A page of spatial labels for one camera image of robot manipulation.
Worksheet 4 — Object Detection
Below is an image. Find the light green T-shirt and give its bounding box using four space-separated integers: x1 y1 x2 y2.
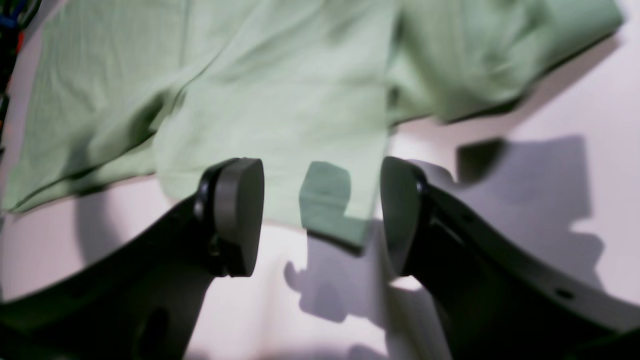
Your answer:
2 0 623 247

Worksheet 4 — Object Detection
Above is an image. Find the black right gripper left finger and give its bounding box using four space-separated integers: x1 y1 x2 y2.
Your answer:
0 158 265 360

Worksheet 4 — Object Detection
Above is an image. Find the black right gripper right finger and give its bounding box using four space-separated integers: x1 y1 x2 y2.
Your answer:
380 156 640 360

